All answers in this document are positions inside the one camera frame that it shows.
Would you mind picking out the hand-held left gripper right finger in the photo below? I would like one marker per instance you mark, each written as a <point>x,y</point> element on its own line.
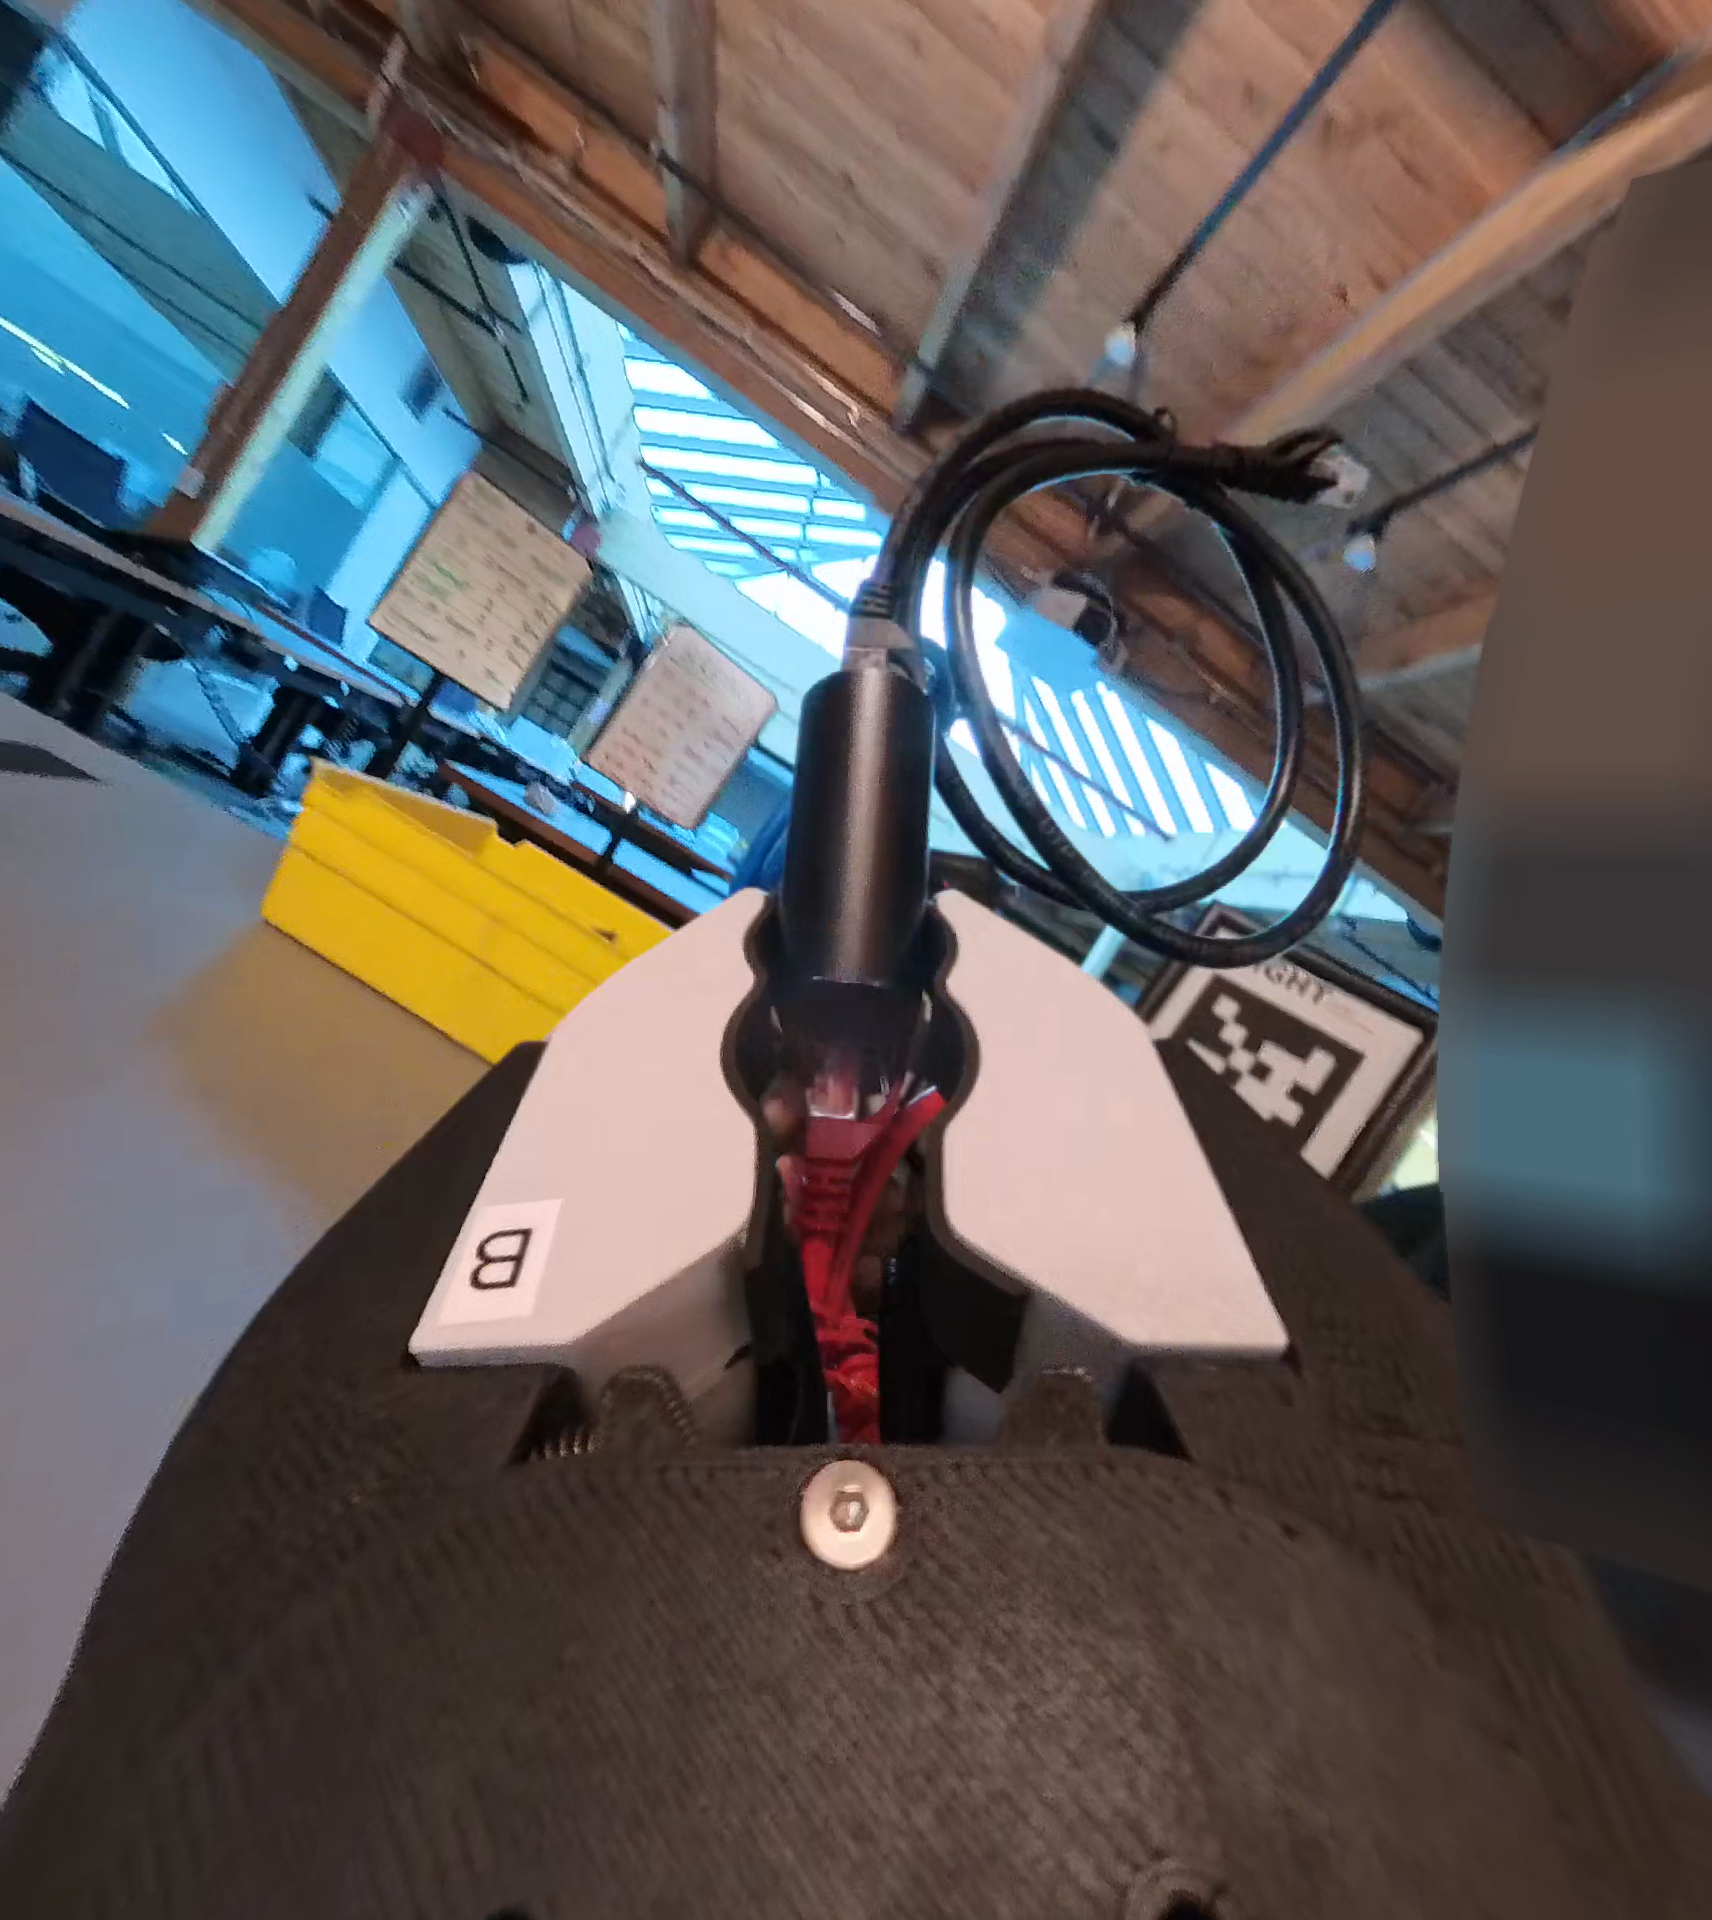
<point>1097,1170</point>

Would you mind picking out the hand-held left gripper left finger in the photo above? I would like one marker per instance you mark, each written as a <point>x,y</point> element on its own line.
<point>617,1154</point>

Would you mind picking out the yellow plastic bin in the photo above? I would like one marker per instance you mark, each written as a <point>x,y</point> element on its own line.
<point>437,914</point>

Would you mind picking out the black ethernet hub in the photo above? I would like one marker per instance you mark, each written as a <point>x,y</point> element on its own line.
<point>856,841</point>

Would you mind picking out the framed marker sign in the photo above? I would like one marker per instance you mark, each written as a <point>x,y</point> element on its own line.
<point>1298,1051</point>

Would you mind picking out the wooden table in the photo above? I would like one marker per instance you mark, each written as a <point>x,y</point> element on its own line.
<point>121,584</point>
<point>571,811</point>

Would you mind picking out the handwritten whiteboard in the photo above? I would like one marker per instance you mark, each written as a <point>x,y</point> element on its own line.
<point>679,729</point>
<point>480,593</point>

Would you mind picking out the white ceiling device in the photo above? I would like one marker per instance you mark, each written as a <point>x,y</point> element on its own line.
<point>1081,609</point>

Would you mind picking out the black office chair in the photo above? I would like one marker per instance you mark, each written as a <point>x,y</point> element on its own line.
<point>69,450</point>

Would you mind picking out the wooden post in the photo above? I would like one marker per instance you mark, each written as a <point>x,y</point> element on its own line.
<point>287,344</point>

